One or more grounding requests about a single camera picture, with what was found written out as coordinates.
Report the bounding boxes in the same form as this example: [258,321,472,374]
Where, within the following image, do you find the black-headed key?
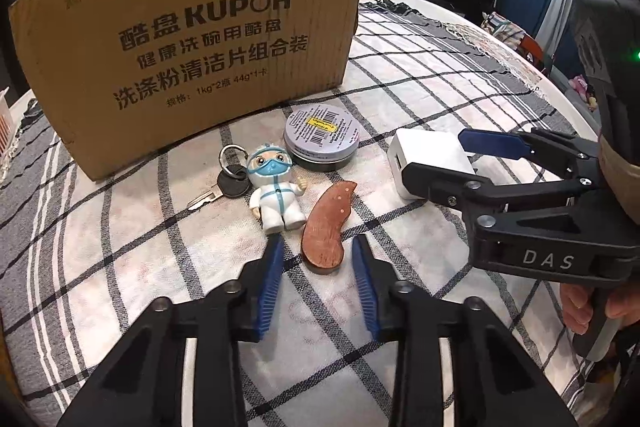
[187,144,251,212]

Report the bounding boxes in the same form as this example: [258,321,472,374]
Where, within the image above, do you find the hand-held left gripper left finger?
[56,236,286,427]

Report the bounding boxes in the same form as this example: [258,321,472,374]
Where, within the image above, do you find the brown wooden folding knife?
[300,180,358,277]

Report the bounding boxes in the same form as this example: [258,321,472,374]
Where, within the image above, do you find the patterned sofa cushions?
[481,11,547,58]

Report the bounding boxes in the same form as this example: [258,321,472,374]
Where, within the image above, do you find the grey white plaid tablecloth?
[0,0,603,427]

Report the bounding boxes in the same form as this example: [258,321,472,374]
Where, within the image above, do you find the patterned fringed cloth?
[444,21,547,98]

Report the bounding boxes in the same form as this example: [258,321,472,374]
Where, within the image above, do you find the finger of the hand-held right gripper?
[403,161,602,214]
[457,127,602,168]

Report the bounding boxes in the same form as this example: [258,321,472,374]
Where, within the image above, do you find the brown cardboard box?
[7,0,375,182]

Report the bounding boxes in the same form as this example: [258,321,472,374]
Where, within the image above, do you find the white charger block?
[387,128,476,200]

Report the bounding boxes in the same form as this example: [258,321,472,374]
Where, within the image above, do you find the person's right hand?
[559,279,640,338]

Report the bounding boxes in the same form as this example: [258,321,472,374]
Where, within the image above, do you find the round metal tin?
[283,103,360,172]

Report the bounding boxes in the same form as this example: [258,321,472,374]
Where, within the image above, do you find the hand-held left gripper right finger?
[351,234,579,427]

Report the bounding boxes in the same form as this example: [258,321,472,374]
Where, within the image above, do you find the white blue figurine keychain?
[246,141,310,236]

